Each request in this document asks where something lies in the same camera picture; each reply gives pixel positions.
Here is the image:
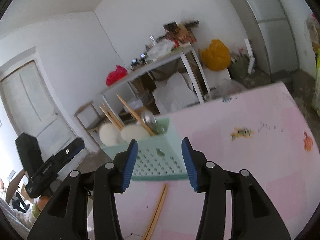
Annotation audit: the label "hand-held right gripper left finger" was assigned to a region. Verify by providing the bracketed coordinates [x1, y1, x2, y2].
[27, 139, 139, 240]

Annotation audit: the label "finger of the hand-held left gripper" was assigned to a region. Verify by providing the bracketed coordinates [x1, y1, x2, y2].
[55, 137, 85, 167]

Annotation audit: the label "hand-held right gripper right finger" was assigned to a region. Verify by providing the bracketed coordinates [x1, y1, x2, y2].
[181, 137, 292, 240]

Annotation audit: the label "green perforated plastic basket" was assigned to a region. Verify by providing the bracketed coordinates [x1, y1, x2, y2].
[101, 117, 190, 182]

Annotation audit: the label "wooden chopstick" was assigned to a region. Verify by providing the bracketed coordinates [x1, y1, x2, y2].
[116, 94, 156, 136]
[101, 102, 125, 129]
[146, 183, 168, 240]
[142, 184, 166, 240]
[99, 106, 119, 130]

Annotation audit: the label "metal spoon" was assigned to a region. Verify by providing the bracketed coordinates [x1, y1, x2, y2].
[141, 110, 166, 135]

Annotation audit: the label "person's left forearm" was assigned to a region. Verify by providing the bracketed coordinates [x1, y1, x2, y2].
[5, 169, 27, 203]

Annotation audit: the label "person's body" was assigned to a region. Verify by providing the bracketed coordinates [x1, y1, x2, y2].
[0, 177, 53, 233]

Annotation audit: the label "wooden chair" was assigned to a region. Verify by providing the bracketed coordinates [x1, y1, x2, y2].
[74, 101, 108, 140]

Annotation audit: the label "pink printed tablecloth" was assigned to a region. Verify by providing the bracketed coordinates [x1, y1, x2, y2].
[86, 81, 320, 240]

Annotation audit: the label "grey flat box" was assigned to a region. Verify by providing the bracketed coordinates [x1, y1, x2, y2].
[124, 99, 145, 113]

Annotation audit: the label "white door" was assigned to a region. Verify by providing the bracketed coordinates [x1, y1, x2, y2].
[0, 60, 78, 153]

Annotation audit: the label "red plastic bag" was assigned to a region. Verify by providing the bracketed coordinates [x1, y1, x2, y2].
[105, 65, 128, 87]

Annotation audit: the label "crumpled clear bag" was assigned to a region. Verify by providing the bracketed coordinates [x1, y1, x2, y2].
[214, 79, 247, 98]

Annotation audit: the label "white foam box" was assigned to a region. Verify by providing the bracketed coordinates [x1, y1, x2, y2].
[202, 67, 232, 91]

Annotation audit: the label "white table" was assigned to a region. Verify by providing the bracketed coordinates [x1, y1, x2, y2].
[96, 42, 212, 105]

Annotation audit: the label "black devices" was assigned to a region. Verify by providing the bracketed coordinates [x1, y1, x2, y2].
[131, 52, 148, 67]

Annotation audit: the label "dark green bag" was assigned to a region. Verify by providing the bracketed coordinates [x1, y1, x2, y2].
[229, 54, 250, 77]

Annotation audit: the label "yellow plastic bag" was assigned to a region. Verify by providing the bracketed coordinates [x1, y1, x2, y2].
[200, 39, 232, 72]

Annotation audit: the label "clear plastic bag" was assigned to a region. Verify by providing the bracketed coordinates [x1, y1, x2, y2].
[147, 40, 176, 60]

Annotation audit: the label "brown box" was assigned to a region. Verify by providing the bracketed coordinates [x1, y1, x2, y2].
[163, 22, 179, 34]

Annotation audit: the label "grey refrigerator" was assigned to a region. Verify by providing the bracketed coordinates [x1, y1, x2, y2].
[232, 0, 299, 76]

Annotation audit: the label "white printed sack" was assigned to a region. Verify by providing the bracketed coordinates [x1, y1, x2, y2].
[311, 49, 320, 117]

